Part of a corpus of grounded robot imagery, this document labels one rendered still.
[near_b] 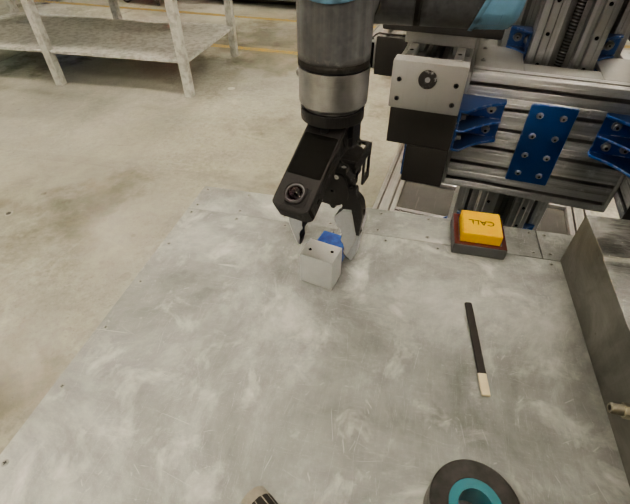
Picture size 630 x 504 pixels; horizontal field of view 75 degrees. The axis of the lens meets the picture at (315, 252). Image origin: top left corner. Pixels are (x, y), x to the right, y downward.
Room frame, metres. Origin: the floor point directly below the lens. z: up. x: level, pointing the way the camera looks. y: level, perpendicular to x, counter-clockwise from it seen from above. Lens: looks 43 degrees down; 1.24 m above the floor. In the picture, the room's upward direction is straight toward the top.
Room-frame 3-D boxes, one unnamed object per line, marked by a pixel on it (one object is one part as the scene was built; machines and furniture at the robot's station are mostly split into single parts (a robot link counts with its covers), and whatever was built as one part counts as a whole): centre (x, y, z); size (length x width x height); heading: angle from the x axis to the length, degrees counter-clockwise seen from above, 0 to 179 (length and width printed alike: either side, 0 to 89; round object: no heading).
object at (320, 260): (0.46, -0.03, 0.83); 0.13 x 0.05 x 0.05; 155
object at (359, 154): (0.45, -0.02, 0.99); 0.09 x 0.08 x 0.12; 155
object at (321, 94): (0.45, -0.02, 1.07); 0.08 x 0.08 x 0.05
